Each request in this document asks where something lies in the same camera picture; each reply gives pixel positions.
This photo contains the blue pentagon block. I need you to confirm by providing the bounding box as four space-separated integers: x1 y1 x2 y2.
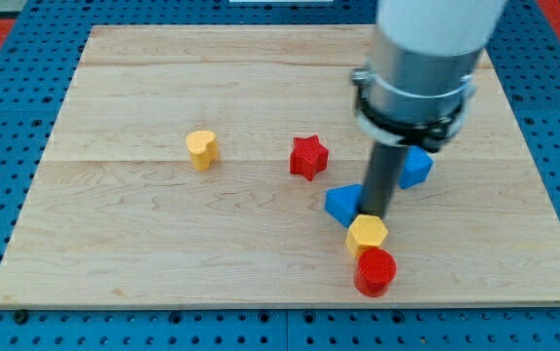
398 146 433 189

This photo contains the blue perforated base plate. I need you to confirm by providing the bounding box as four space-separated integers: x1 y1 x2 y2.
0 0 560 350

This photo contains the blue triangle block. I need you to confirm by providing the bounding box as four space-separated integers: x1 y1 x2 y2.
324 184 363 228

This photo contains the light wooden board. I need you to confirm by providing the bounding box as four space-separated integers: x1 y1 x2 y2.
0 25 560 310

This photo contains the yellow heart block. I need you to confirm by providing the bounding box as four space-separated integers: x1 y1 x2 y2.
185 131 220 172

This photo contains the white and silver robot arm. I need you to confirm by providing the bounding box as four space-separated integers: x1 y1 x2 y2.
351 0 506 217

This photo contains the red star block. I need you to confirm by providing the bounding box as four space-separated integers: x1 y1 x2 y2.
289 135 329 181

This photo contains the red cylinder block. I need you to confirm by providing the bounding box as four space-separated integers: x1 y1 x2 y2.
353 248 397 297

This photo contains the yellow hexagon block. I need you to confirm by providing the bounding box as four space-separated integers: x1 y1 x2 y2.
345 214 388 258

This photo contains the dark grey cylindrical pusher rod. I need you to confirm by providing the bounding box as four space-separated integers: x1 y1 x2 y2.
358 142 409 218

